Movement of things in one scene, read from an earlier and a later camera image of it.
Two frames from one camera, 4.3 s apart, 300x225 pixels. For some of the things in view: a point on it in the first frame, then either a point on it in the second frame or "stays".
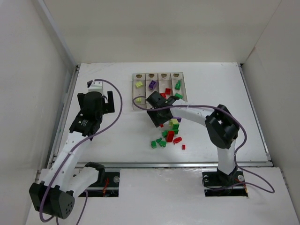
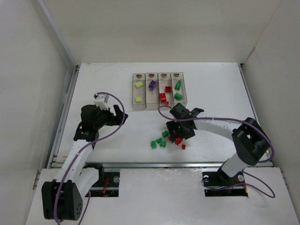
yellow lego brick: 139,84 stays
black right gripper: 158,117 -> 179,131
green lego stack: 177,85 stays
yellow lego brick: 138,100 stays
